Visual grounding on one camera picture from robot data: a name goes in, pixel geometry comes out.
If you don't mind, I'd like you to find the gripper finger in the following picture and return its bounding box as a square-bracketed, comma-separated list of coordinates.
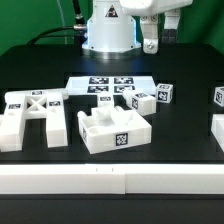
[162, 9, 180, 44]
[140, 15, 159, 54]

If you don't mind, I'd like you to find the white chair seat part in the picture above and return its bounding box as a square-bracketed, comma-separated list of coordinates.
[77, 106, 152, 154]

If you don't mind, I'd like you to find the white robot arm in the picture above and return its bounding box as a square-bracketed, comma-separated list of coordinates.
[82, 0, 193, 59]

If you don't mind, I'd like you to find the white chair back part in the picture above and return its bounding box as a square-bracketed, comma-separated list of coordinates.
[0, 88, 69, 152]

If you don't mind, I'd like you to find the small white tagged cube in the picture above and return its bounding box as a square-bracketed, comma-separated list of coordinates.
[156, 83, 173, 103]

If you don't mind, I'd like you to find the white tagged cube right edge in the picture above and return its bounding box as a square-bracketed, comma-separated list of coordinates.
[214, 86, 224, 107]

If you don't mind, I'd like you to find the white block right edge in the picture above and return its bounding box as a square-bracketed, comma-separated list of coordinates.
[211, 114, 224, 152]

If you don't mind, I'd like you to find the black cable on base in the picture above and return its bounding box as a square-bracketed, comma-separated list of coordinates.
[27, 0, 88, 46]

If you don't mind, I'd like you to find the white front rail wall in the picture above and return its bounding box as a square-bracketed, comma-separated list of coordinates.
[0, 164, 224, 194]

